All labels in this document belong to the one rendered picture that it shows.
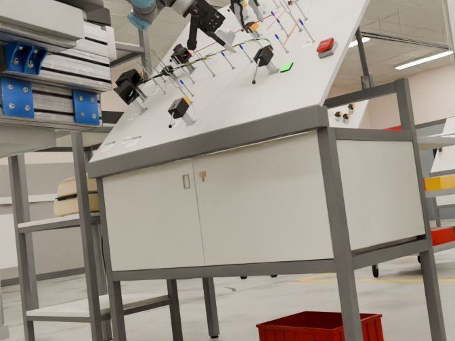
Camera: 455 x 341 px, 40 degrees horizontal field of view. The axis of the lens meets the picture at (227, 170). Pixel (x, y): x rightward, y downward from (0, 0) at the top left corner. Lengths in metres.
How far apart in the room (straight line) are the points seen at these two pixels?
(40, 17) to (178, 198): 1.14
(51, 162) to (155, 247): 7.68
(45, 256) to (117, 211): 7.29
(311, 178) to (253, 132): 0.25
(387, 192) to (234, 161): 0.53
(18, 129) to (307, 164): 0.87
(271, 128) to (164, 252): 0.72
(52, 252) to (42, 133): 8.29
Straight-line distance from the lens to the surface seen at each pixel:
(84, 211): 2.76
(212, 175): 2.24
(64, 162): 10.19
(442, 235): 4.89
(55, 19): 1.45
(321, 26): 2.36
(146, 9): 1.97
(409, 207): 2.32
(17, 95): 1.53
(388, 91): 2.47
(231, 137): 2.12
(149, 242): 2.50
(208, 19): 2.08
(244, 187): 2.14
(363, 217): 2.05
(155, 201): 2.46
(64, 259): 10.04
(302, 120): 1.94
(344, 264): 1.93
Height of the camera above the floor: 0.56
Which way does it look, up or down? 4 degrees up
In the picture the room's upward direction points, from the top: 7 degrees counter-clockwise
